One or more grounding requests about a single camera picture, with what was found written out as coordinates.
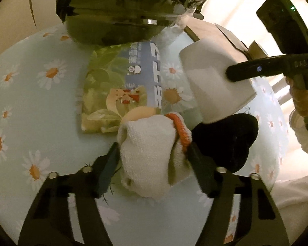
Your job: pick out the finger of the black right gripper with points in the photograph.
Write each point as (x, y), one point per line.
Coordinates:
(264, 67)

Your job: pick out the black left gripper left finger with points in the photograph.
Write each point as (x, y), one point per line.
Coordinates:
(48, 220)

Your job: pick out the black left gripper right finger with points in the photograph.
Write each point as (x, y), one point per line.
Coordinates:
(243, 211)

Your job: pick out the white paper cup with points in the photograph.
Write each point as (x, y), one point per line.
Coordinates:
(205, 63)

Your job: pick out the black fuzzy cup sleeve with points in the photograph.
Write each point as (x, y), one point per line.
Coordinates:
(226, 143)

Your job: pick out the white sock ball orange stripe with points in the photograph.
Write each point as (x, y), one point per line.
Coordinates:
(153, 154)

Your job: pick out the white sleeve right forearm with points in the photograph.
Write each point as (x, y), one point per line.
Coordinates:
(291, 192)

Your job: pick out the person right hand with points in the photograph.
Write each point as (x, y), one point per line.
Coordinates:
(299, 97)

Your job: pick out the wooden cutting board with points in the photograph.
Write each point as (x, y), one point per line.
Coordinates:
(198, 29)

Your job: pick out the daisy pattern tablecloth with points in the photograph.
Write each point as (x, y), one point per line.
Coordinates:
(41, 93)

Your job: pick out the green blue snack packet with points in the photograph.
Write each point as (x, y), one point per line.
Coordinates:
(123, 83)

